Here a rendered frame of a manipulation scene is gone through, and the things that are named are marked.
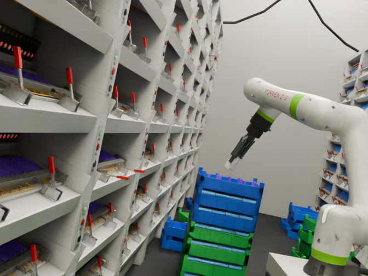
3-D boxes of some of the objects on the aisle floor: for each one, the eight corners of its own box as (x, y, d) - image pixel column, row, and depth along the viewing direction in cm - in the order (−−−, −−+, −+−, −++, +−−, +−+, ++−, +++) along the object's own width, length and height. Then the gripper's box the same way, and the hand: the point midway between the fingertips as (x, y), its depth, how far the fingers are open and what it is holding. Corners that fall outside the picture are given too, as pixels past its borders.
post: (113, 304, 209) (204, -138, 204) (107, 311, 199) (202, -151, 194) (64, 292, 211) (154, -146, 205) (56, 299, 201) (150, -160, 196)
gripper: (257, 131, 233) (226, 173, 239) (268, 133, 248) (239, 173, 253) (245, 121, 236) (214, 162, 242) (256, 124, 251) (228, 164, 256)
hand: (231, 162), depth 247 cm, fingers open, 3 cm apart
